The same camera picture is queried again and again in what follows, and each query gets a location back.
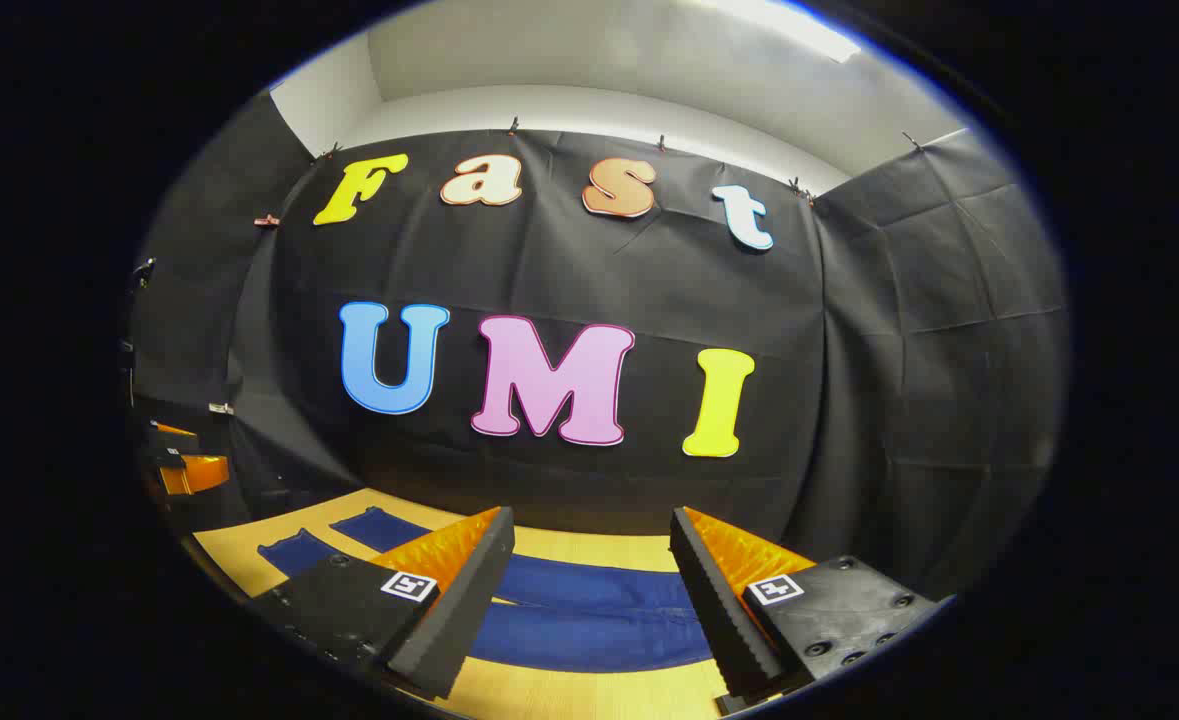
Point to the blue denim jeans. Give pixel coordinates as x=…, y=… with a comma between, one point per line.
x=589, y=620

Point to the black backdrop cloth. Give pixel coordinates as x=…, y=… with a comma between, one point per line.
x=649, y=280

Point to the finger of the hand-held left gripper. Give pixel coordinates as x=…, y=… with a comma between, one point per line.
x=194, y=474
x=173, y=438

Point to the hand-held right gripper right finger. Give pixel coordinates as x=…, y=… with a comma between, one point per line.
x=719, y=610

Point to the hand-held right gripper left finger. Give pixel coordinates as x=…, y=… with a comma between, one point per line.
x=459, y=610

